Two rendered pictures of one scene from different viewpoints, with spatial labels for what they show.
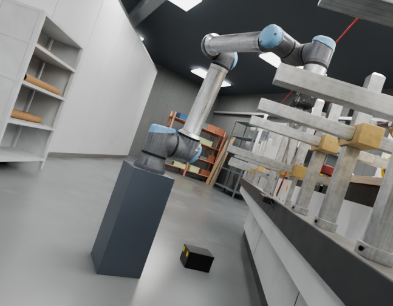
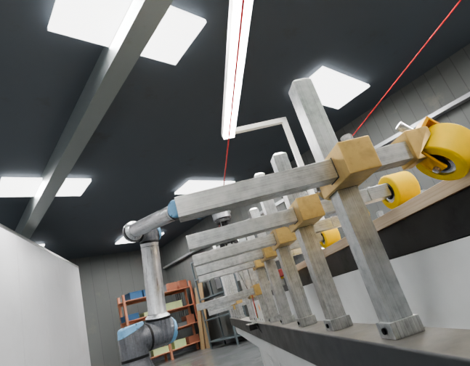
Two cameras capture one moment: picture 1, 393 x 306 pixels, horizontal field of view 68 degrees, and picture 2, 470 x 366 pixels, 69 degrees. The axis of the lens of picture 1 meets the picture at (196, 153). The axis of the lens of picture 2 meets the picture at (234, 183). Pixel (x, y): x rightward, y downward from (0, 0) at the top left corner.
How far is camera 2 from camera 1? 0.47 m
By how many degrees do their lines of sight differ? 24
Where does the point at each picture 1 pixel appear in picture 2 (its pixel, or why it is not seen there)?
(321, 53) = not seen: hidden behind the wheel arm
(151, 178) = not seen: outside the picture
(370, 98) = (246, 245)
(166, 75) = (89, 264)
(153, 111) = (96, 311)
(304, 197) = (270, 308)
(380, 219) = (295, 301)
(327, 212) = (282, 311)
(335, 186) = (275, 290)
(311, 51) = not seen: hidden behind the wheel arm
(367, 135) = (269, 250)
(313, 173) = (264, 286)
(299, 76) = (205, 256)
